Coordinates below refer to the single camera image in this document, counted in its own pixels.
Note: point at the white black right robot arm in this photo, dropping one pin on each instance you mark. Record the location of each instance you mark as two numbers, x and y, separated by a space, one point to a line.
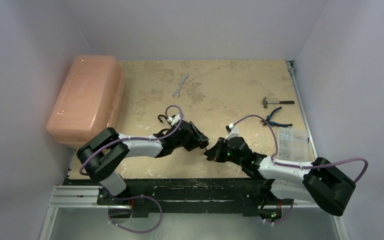
316 181

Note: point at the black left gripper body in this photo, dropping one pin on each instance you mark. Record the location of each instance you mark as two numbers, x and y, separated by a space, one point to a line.
191 140

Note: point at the pink translucent plastic box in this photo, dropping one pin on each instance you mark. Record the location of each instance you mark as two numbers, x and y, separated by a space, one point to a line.
89 101

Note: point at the small black-handled hammer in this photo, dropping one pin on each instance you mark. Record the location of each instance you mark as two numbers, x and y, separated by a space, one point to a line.
265 102

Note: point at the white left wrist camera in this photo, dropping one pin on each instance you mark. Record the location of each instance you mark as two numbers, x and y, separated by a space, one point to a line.
174 119

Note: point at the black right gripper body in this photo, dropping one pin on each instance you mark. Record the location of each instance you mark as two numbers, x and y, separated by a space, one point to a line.
220 149

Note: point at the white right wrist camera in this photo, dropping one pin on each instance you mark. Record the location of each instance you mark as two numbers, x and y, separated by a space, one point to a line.
232 131

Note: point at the black padlock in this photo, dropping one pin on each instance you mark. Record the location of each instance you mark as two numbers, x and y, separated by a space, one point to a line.
163 118

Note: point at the silver open-end wrench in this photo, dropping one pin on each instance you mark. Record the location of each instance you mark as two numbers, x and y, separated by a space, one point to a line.
176 94

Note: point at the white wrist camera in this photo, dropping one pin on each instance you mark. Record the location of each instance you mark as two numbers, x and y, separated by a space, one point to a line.
174 119
232 131

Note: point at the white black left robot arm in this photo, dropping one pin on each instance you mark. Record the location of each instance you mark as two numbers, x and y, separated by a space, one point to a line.
101 156

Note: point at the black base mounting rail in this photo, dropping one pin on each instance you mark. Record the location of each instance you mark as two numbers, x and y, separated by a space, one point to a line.
245 196

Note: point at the clear plastic screw organizer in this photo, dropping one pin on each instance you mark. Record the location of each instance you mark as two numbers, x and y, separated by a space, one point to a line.
293 145

